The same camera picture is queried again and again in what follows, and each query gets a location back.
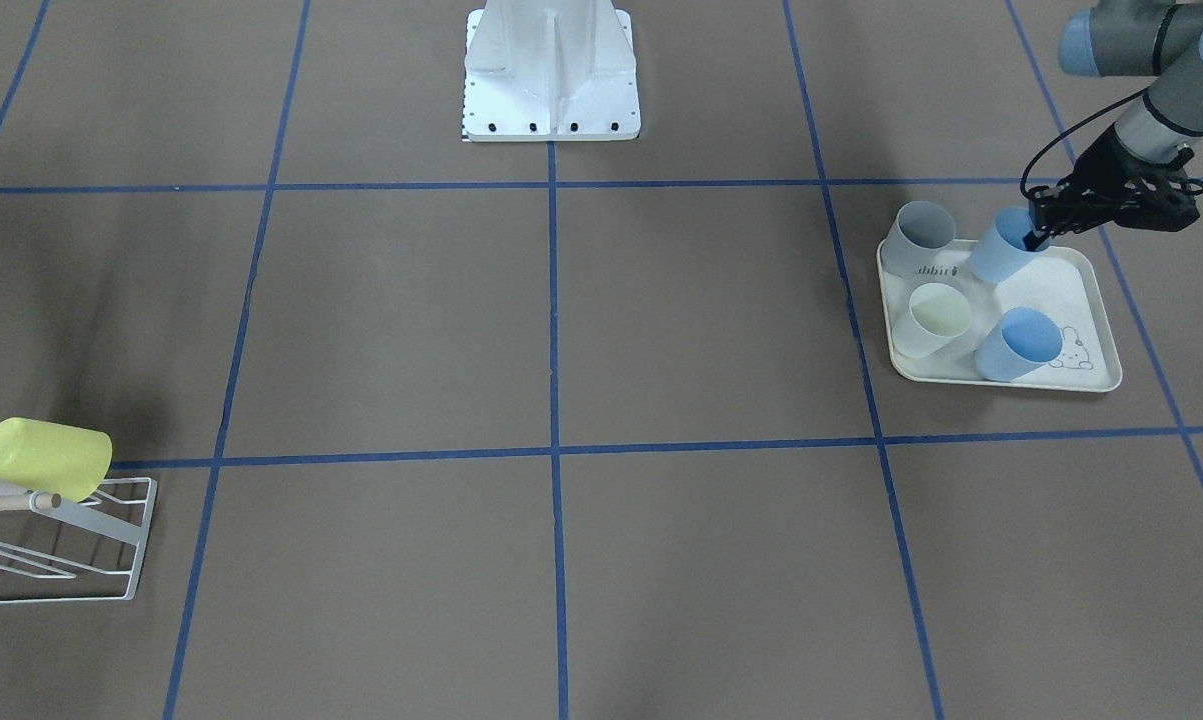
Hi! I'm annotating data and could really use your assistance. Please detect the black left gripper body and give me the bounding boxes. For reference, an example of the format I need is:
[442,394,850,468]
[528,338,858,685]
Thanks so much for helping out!
[1051,127,1203,233]

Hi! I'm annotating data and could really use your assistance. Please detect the light blue cup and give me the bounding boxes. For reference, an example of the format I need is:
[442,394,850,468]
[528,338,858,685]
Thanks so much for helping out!
[973,307,1063,382]
[967,206,1048,284]

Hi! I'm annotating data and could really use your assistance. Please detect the yellow plastic cup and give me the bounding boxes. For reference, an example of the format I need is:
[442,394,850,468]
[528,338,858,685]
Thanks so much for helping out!
[0,416,113,502]

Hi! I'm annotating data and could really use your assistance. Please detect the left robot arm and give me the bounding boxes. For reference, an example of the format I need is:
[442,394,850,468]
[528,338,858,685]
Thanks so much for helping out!
[1021,1,1203,251]

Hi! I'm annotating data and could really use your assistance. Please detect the grey plastic cup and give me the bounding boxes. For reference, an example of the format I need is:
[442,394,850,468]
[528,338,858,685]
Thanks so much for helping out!
[879,200,958,276]

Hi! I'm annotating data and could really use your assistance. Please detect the cream plastic cup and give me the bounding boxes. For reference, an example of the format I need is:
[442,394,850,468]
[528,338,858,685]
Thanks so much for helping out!
[891,282,973,357]

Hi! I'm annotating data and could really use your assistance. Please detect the white serving tray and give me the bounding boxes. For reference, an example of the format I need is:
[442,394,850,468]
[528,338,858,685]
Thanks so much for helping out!
[876,240,1125,393]

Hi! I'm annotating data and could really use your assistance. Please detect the black camera cable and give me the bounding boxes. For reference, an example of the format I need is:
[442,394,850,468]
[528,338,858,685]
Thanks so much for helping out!
[1019,88,1152,201]

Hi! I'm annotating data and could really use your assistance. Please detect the white wire cup rack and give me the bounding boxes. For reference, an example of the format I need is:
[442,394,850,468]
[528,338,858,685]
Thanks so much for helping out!
[0,477,159,606]

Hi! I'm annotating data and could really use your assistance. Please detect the white camera stand pillar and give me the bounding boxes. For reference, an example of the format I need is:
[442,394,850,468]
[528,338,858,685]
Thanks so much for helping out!
[461,1,642,143]

